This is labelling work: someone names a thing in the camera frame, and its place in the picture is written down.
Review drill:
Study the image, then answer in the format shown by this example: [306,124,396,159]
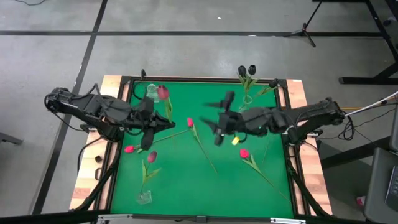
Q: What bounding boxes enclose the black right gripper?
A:
[200,90,249,147]

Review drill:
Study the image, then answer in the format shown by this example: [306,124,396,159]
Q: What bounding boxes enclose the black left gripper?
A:
[127,96,175,151]

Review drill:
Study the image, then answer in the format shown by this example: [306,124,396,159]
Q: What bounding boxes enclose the round clear glass vase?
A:
[146,83,160,103]

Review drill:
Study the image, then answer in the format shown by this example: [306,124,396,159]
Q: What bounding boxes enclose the bright pink artificial tulip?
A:
[187,117,218,174]
[239,148,290,202]
[124,129,190,154]

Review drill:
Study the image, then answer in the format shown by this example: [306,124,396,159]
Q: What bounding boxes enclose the black artificial tulip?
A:
[245,64,259,102]
[238,65,249,102]
[247,78,280,105]

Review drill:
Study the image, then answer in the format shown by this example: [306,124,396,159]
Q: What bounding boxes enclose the tall clear glass vase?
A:
[238,94,254,113]

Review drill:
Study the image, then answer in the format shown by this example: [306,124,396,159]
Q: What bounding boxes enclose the square clear glass vase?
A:
[136,190,153,205]

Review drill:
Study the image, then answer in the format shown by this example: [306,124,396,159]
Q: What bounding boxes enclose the green table mat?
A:
[110,80,295,218]

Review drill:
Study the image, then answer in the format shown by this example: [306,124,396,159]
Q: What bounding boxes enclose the black tripod stand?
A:
[282,1,324,48]

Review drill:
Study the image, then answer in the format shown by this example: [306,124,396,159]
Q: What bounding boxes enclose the black desk leg bar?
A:
[320,136,393,169]

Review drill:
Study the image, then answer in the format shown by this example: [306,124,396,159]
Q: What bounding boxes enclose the grey chair base leg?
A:
[0,132,24,146]

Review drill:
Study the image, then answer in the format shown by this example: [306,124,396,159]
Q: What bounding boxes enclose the black rig beam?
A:
[0,208,398,224]

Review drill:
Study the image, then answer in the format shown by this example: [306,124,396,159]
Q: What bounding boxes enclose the white rod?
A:
[348,91,398,116]

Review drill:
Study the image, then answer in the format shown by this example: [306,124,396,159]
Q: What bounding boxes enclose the grey office chair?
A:
[363,147,398,224]

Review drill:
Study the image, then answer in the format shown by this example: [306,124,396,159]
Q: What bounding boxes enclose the grey panel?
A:
[390,105,398,153]

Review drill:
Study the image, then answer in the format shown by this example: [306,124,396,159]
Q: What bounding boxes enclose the black metal table frame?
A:
[68,75,333,218]

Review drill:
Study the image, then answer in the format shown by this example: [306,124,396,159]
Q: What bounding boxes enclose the silver beam bracket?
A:
[269,217,307,224]
[97,213,134,224]

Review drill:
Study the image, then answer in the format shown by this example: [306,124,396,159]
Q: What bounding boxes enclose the black cable bundle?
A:
[337,107,398,141]

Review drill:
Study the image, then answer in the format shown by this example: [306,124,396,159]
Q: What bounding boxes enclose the yellow hanging cable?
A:
[347,105,398,111]

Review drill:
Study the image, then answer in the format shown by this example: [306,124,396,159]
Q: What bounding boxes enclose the black desk frame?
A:
[312,0,398,85]

